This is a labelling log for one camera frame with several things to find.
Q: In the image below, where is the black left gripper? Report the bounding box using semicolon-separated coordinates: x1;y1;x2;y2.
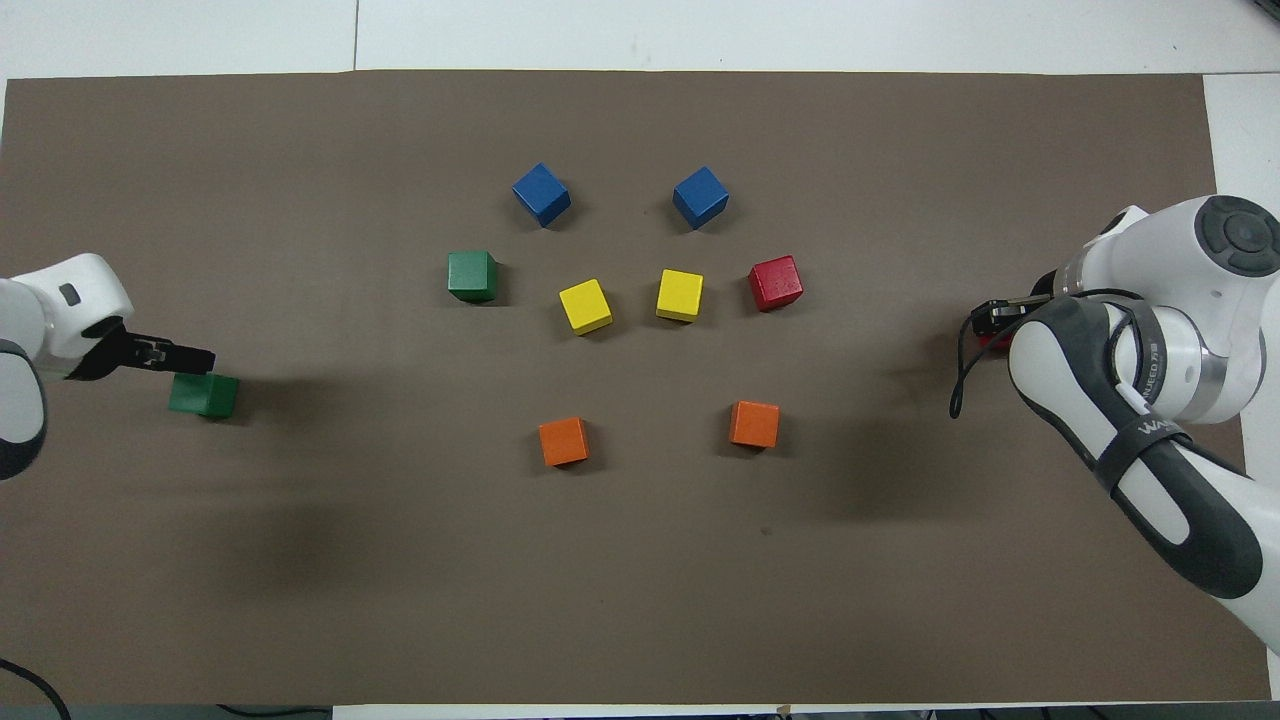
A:
66;318;217;381

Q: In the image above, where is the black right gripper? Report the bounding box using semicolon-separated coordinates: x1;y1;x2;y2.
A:
971;266;1065;337

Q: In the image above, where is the green wooden block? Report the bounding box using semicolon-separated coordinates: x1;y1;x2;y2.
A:
167;372;241;420
446;250;499;304

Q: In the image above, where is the orange wooden block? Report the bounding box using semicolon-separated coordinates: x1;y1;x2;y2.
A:
729;400;781;450
537;416;591;468

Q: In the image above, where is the yellow wooden block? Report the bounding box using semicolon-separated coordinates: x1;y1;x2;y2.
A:
655;268;705;324
557;278;615;337

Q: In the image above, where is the blue wooden block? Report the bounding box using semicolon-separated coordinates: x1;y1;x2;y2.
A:
671;165;731;231
511;162;573;229

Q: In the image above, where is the brown table mat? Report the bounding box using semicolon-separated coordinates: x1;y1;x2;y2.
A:
0;68;1271;707

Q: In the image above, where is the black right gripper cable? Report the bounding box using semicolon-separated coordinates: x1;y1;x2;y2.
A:
947;288;1151;419

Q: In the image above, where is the black floor cable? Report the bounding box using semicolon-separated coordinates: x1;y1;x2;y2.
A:
0;658;73;720
214;704;333;720

